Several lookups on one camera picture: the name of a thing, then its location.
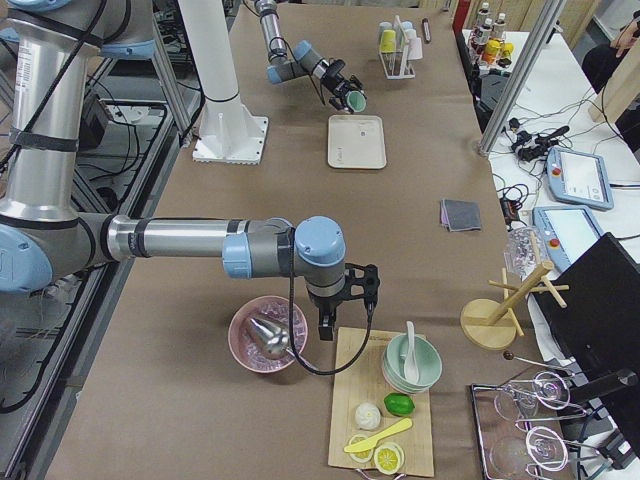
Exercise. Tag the aluminium frame post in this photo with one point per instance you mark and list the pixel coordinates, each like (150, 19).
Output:
(536, 39)

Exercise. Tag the yellow plastic knife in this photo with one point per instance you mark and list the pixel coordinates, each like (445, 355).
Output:
(370, 442)

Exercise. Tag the white steamed bun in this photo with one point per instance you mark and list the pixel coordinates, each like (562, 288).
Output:
(367, 416)

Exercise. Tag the yellow cup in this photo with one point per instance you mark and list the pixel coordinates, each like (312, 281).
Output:
(387, 41)

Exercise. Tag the black monitor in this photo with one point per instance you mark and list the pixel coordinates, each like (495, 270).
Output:
(599, 327)

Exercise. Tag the white wire cup rack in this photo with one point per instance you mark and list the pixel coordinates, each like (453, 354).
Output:
(396, 66)

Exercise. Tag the blue teach pendant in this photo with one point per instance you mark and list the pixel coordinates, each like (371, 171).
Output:
(567, 231)
(578, 178)

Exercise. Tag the grey cup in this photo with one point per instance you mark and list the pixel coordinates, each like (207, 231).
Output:
(384, 26)

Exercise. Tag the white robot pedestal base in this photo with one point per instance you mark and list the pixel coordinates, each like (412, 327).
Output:
(228, 132)

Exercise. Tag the pink bowl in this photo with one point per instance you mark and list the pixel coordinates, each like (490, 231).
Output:
(244, 348)

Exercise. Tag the cream rabbit tray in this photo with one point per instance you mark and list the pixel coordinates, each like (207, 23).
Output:
(356, 142)

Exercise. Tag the green lime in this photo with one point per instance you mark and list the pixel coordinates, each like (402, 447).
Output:
(399, 404)

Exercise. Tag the wooden cutting board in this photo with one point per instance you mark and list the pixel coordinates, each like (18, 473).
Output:
(364, 382)

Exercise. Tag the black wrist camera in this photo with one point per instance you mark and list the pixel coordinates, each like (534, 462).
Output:
(362, 283)

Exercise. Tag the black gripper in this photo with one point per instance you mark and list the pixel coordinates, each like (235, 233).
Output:
(340, 86)
(327, 306)

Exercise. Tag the black wire glass rack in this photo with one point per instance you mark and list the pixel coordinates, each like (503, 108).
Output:
(535, 424)

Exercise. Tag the green stacked bowls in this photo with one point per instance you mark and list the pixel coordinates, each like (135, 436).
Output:
(428, 360)

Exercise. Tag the white ceramic spoon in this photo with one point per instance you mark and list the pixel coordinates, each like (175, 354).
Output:
(411, 369)

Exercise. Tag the wooden mug tree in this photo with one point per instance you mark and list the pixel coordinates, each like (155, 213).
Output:
(494, 326)

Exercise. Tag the pink cup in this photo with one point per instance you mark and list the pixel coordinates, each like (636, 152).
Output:
(415, 49)

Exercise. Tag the grey folded cloth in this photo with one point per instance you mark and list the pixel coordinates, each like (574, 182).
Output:
(458, 215)

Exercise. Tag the green cup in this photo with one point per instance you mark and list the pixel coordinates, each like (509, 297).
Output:
(356, 101)

